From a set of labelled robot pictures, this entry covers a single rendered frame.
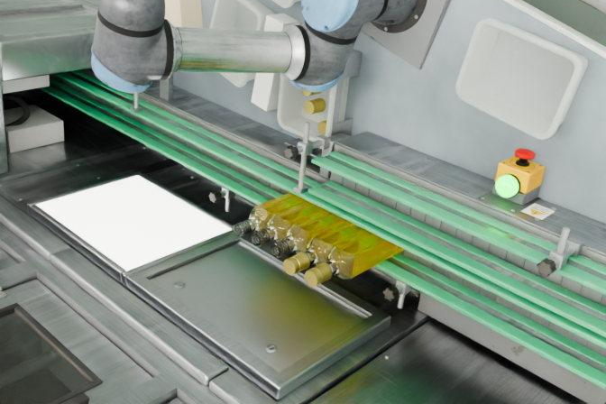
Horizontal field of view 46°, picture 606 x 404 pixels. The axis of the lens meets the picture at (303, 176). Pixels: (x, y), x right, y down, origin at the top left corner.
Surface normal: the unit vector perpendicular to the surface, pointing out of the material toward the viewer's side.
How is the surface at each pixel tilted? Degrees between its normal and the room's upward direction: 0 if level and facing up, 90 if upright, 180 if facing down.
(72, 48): 90
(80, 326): 90
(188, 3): 90
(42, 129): 90
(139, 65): 72
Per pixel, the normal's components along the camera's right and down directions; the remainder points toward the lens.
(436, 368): 0.08, -0.90
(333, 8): -0.65, 0.19
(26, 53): 0.73, 0.34
